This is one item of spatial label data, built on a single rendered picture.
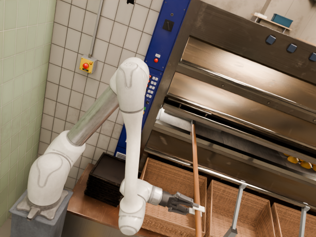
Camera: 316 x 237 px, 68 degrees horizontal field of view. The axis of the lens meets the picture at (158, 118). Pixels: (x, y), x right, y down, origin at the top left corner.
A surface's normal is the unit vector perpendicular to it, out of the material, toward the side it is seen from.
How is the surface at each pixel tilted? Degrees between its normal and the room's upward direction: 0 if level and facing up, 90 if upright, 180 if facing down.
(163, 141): 70
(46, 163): 6
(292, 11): 90
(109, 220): 0
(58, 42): 90
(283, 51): 90
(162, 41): 90
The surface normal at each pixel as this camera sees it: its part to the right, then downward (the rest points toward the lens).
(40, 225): -0.11, 0.45
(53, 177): 0.66, 0.25
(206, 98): 0.01, 0.14
